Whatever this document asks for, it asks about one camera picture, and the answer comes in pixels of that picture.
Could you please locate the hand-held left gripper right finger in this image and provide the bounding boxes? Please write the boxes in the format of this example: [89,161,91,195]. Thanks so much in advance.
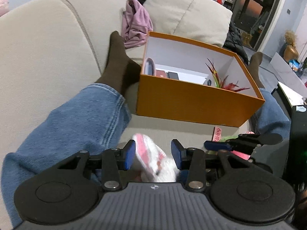
[171,139,272,191]

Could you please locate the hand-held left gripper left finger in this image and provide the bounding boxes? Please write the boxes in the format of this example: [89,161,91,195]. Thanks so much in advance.
[58,139,136,191]

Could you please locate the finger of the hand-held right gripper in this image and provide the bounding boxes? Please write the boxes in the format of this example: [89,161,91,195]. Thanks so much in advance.
[204,133,283,155]

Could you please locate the white pink plush toy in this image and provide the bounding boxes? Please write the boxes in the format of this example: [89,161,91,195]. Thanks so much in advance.
[132,133,179,183]

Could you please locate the pink green soft toy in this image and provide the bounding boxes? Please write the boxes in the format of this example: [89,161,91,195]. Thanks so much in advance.
[219,131,255,160]

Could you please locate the orange cardboard box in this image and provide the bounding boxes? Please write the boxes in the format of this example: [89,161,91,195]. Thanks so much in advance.
[136,31,265,128]

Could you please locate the red green feather shuttlecock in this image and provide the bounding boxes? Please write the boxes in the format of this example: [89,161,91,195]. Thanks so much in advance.
[205,58,251,93]

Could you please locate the pink paper tag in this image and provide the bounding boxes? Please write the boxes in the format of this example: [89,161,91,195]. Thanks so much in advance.
[212,126,224,143]

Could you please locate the person's right leg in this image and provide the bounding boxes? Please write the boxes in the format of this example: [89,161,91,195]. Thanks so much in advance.
[254,88,292,139]

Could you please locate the person's leg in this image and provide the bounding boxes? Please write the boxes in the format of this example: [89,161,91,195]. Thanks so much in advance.
[254,88,292,139]
[0,83,132,228]

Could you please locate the marble top coffee table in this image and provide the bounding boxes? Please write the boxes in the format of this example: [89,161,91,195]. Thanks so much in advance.
[273,81,307,112]

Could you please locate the white marble cabinet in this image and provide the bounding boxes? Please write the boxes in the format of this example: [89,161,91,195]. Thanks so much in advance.
[269,52,307,94]

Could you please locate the person's left leg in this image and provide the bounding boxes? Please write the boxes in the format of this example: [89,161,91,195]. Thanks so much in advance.
[0,83,132,228]

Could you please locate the person's right foot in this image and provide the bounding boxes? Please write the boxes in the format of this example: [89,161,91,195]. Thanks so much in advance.
[248,51,265,90]

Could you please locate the person's foot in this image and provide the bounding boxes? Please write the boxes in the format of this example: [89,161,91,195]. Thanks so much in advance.
[95,30,142,99]
[248,51,265,90]

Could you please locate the gold vase with dried flowers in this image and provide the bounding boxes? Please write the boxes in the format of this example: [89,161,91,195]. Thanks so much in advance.
[283,30,300,63]

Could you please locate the person's left foot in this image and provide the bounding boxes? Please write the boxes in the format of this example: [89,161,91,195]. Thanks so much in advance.
[95,30,142,99]

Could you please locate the brown boots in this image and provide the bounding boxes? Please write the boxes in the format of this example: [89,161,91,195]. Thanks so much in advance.
[241,31,253,46]

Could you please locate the black down jacket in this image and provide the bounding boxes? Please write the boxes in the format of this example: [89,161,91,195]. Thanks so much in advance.
[222,21,248,65]

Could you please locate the beige fabric sofa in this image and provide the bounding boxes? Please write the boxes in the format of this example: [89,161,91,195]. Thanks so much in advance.
[0,0,252,230]

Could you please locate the glass sliding door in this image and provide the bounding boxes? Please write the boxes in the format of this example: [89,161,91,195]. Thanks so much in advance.
[194,0,288,51]

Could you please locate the mauve cloth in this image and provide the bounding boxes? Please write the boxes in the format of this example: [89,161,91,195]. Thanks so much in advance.
[120,0,154,49]

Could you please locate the beige sofa cushion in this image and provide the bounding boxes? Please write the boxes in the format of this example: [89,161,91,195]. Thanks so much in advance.
[143,0,234,48]

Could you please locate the pink round plush toy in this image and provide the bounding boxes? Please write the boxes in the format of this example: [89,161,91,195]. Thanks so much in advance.
[0,0,10,16]

